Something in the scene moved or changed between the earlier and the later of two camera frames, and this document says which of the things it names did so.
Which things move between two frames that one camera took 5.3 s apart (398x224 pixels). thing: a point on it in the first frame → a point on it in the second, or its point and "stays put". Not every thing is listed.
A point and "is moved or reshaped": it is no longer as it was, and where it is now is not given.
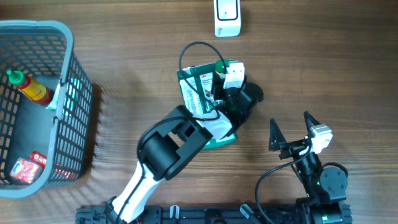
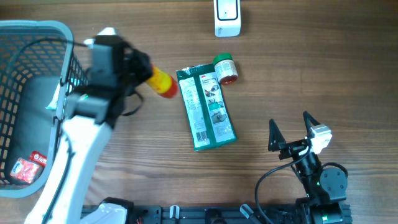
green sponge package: [197, 87] stays put
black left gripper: [219, 89] → [135, 58]
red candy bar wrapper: [36, 157] stays put
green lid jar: [219, 66] is moved or reshaped
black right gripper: [276, 138] stays put
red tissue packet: [24, 170] stays put
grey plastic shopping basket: [44, 50] stays put
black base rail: [323, 211] stays put
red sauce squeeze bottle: [33, 89] → [162, 83]
